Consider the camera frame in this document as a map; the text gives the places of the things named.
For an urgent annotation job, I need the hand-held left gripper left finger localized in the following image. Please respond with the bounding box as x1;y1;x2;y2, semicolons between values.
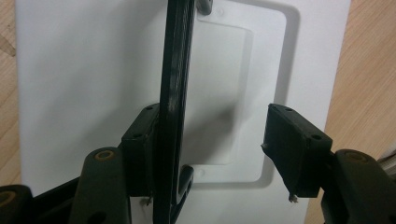
120;103;162;198

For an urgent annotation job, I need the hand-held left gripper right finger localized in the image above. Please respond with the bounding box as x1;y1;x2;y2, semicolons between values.
261;103;334;199

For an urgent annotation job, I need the black panel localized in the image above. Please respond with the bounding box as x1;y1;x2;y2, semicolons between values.
152;0;216;224

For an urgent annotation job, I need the white board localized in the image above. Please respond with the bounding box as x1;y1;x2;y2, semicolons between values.
14;0;353;224

